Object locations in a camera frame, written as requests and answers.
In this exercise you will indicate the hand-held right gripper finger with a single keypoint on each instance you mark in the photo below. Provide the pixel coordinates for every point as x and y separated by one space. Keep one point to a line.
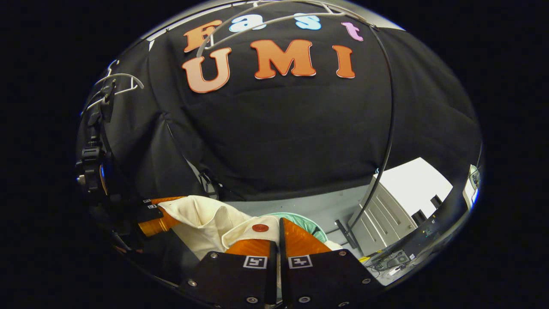
283 279
272 279

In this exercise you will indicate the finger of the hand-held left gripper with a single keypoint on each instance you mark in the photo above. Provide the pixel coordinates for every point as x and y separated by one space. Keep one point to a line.
167 200
154 221

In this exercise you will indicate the cream button shirt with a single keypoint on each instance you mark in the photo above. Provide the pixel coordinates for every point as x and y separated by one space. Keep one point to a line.
201 223

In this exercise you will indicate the white hanger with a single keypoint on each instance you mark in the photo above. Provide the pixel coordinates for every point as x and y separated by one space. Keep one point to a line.
122 75

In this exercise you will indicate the black clothes rack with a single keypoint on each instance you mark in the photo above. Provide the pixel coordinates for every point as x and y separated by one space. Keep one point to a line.
391 120

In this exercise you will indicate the dark desk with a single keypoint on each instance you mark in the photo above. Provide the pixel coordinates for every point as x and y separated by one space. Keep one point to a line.
429 236

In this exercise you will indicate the white cabinet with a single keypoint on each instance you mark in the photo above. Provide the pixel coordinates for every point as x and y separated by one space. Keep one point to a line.
411 184

